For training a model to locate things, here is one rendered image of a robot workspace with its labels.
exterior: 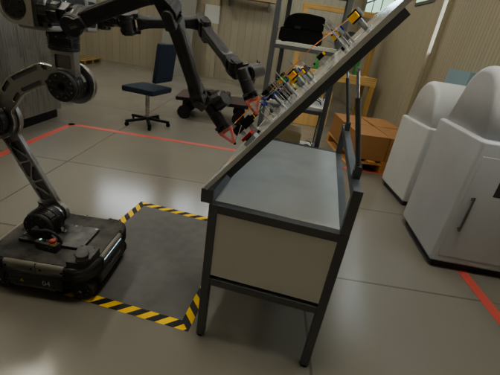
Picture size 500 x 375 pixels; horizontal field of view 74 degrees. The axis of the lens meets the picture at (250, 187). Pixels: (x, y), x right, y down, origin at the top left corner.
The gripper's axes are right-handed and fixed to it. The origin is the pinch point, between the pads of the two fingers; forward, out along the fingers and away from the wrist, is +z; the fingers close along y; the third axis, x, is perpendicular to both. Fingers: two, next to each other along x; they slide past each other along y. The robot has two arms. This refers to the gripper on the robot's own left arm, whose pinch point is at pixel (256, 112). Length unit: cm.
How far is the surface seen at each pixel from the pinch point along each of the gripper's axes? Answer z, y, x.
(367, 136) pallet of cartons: 78, 287, -123
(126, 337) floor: 84, -9, 99
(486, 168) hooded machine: 88, 77, -136
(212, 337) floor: 102, -1, 60
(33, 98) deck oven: -109, 269, 266
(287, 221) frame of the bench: 46, -22, 2
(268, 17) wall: -249, 931, -110
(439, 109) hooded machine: 58, 192, -170
